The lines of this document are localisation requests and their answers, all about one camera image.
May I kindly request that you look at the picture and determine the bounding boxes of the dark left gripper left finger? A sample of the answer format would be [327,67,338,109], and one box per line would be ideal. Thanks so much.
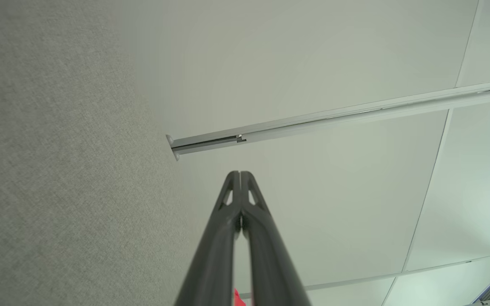
[174,170,242,306]

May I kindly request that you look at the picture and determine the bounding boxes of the red shorts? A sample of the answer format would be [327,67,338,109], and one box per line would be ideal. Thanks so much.
[233,288,252,306]

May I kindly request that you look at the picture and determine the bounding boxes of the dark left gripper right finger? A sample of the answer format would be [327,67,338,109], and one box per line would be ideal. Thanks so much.
[240,171,312,306]

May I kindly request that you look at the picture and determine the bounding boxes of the grey partition post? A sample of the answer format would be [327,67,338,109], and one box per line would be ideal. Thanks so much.
[165,78,490,162]

